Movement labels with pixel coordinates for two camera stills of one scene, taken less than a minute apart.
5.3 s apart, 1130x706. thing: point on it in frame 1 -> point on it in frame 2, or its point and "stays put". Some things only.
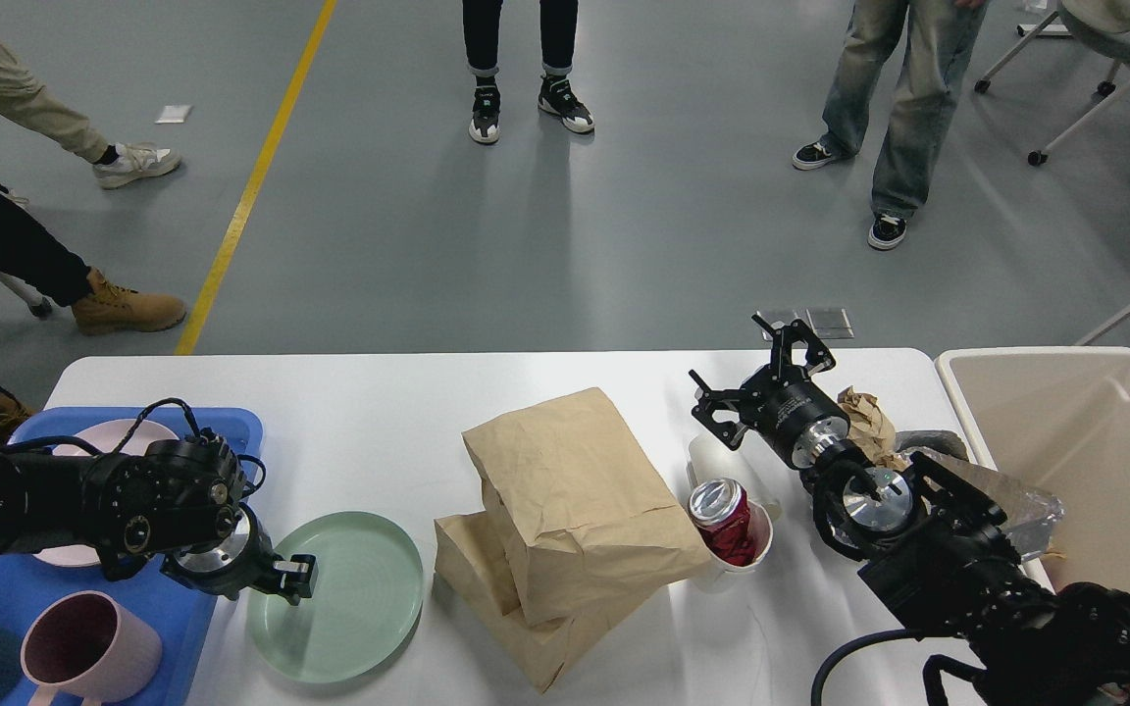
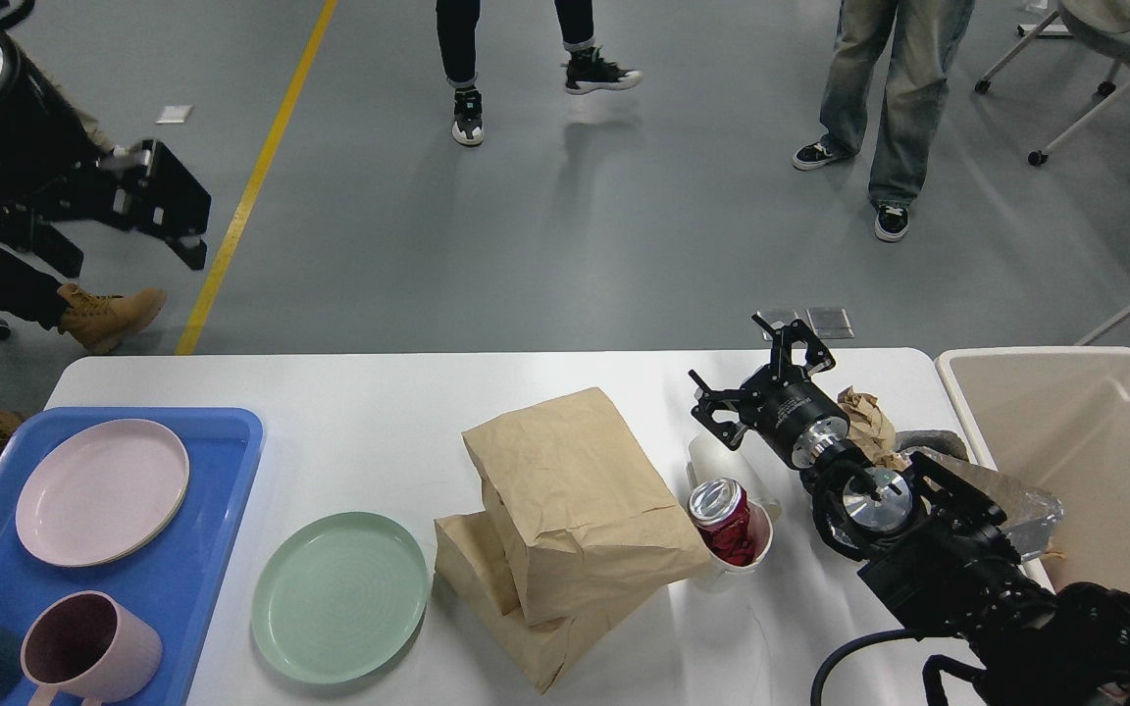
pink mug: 88,645 stays put
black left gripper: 239,558 -> 16,162
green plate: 368,595 stays put
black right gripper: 780,402 stays put
